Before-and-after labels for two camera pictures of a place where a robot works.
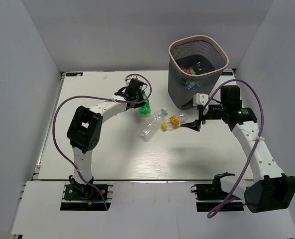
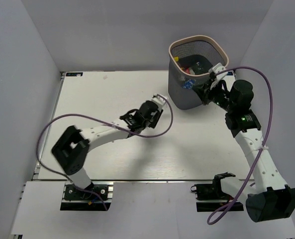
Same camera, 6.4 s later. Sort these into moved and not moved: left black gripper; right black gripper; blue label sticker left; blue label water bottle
Moved: left black gripper; right black gripper
Not moved: blue label sticker left; blue label water bottle
